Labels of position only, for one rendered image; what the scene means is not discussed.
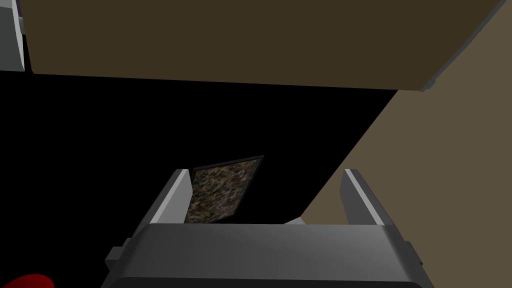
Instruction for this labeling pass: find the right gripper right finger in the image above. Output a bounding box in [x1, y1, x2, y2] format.
[339, 168, 387, 227]

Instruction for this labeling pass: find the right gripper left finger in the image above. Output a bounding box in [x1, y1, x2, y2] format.
[149, 168, 194, 225]

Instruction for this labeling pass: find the red rounded object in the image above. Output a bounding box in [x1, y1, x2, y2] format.
[3, 273, 56, 288]

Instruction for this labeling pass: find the framed mottled wall picture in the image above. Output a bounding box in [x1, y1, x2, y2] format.
[184, 155, 265, 224]

